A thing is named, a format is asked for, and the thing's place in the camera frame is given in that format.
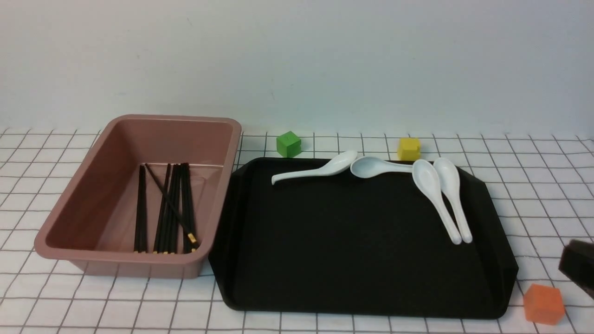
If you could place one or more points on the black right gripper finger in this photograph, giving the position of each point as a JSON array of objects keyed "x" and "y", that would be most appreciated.
[{"x": 577, "y": 263}]

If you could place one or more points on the black chopstick gold band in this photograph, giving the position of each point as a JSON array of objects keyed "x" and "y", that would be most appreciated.
[
  {"x": 174, "y": 208},
  {"x": 187, "y": 205}
]

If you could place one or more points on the orange foam cube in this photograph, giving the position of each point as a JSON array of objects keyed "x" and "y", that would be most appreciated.
[{"x": 543, "y": 304}]

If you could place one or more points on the white grid tablecloth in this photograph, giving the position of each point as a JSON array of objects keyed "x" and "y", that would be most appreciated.
[{"x": 542, "y": 186}]

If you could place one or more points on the white ceramic spoon rightmost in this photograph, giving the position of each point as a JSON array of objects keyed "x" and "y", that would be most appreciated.
[{"x": 450, "y": 186}]

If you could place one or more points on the white ceramic spoon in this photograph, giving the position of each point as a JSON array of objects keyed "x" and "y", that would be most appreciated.
[
  {"x": 450, "y": 186},
  {"x": 368, "y": 167},
  {"x": 336, "y": 165},
  {"x": 427, "y": 181}
]

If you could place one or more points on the yellow foam cube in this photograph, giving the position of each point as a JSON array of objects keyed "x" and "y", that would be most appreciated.
[{"x": 409, "y": 149}]

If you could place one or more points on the black plastic tray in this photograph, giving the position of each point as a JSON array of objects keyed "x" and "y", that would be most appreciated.
[{"x": 345, "y": 245}]

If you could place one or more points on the white ceramic spoon leftmost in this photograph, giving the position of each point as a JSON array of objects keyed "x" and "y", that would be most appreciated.
[{"x": 336, "y": 165}]

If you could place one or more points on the green foam cube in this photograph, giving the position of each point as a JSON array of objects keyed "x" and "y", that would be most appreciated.
[{"x": 289, "y": 145}]

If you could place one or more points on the black chopstick middle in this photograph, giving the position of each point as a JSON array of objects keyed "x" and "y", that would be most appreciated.
[{"x": 158, "y": 246}]

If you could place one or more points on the black chopstick far left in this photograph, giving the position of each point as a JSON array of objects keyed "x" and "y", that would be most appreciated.
[{"x": 138, "y": 246}]

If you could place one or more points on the pink plastic bin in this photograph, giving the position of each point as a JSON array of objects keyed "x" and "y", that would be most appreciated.
[{"x": 93, "y": 223}]

